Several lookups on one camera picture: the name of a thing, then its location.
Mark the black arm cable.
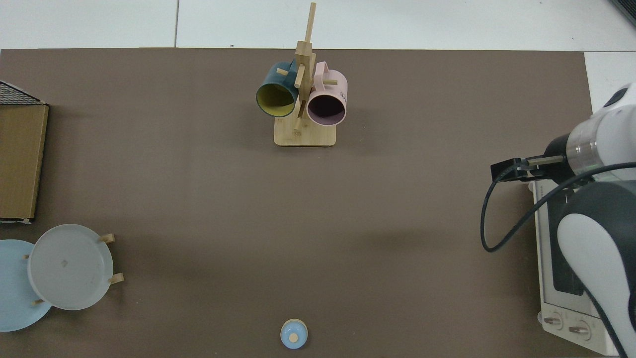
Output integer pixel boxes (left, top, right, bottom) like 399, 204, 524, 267
479, 160, 636, 358

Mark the wooden plate rack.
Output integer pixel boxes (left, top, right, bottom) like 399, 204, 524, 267
22, 233, 124, 305

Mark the pink cup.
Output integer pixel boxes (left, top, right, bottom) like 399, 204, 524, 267
306, 61, 348, 127

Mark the brown table cloth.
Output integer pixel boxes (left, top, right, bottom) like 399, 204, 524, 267
0, 48, 594, 358

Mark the small blue round thing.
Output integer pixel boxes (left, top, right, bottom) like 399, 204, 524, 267
280, 319, 309, 350

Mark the light blue plate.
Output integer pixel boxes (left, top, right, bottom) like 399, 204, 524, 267
0, 239, 53, 332

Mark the dark grey panel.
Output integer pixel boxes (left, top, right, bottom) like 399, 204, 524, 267
610, 0, 636, 26

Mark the dark teal cup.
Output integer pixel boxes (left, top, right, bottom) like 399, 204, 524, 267
256, 61, 300, 118

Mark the grey plate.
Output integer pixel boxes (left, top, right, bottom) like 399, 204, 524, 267
27, 224, 114, 311

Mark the wire basket with wooden floor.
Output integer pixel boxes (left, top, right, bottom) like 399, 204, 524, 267
0, 81, 50, 224

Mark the pale toaster oven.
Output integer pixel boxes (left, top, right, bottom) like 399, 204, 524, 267
528, 179, 636, 357

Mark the wooden cup stand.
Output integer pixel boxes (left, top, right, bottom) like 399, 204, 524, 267
274, 2, 337, 147

